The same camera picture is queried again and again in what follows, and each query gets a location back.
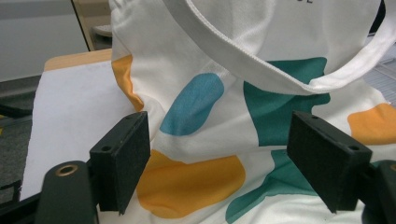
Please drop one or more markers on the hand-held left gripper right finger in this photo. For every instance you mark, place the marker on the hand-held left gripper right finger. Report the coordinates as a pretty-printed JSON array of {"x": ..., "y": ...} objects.
[{"x": 327, "y": 155}]

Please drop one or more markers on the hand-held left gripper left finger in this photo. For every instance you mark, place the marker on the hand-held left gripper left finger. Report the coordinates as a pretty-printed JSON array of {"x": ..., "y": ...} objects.
[{"x": 120, "y": 161}]

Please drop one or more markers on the white shirt with coloured blobs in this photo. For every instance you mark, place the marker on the white shirt with coloured blobs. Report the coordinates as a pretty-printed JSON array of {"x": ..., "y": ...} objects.
[{"x": 218, "y": 124}]

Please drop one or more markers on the white table mat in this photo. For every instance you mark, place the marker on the white table mat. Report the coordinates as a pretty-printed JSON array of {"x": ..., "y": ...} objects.
[{"x": 74, "y": 118}]

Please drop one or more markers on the wooden table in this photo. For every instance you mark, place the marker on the wooden table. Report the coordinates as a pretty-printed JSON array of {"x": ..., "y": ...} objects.
[{"x": 77, "y": 59}]

